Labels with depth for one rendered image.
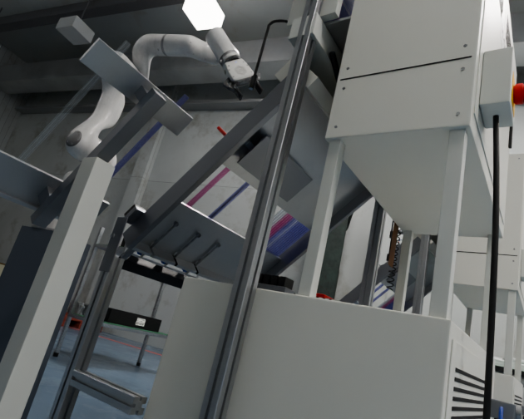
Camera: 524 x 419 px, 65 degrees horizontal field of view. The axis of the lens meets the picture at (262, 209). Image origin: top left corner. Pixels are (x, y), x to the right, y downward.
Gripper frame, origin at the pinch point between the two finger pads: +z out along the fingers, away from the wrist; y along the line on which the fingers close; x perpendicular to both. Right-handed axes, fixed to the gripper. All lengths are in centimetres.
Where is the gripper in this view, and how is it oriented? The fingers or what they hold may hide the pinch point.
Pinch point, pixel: (249, 93)
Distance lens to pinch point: 168.1
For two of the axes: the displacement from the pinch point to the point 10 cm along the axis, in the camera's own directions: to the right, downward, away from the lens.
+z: 4.8, 8.4, -2.4
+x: -2.5, 4.0, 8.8
